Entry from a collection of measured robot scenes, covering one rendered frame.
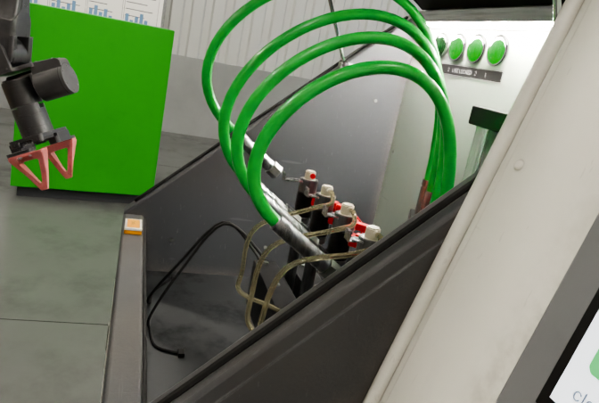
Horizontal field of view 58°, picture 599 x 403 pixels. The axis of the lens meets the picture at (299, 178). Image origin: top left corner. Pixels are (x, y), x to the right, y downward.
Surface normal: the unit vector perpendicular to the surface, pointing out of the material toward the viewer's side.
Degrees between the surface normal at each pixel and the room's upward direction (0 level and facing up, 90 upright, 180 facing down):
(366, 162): 90
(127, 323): 0
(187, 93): 90
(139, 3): 90
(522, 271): 76
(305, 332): 90
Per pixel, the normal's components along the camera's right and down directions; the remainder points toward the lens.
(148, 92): 0.35, 0.28
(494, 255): -0.87, -0.34
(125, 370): 0.19, -0.96
